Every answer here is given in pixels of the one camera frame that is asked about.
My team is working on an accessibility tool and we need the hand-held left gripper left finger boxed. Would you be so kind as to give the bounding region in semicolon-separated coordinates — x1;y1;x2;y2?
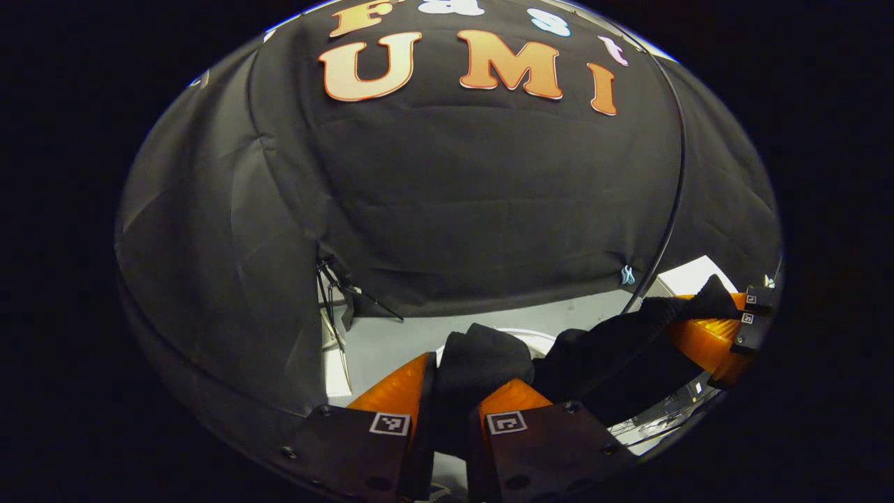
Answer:
279;351;437;503

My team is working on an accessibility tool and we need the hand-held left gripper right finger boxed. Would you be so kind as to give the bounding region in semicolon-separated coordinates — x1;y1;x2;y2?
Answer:
467;377;640;503

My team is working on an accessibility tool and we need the black jacket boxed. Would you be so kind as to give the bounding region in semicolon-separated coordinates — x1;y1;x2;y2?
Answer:
426;275;741;462

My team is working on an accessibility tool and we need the white flat board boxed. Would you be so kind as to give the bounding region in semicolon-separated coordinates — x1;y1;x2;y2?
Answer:
657;255;739;298

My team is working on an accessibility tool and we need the black tripod stand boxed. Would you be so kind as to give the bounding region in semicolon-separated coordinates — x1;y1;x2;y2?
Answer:
316;255;406;353

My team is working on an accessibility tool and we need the black backdrop cloth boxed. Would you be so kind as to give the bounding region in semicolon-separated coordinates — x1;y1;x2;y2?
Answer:
115;0;783;448

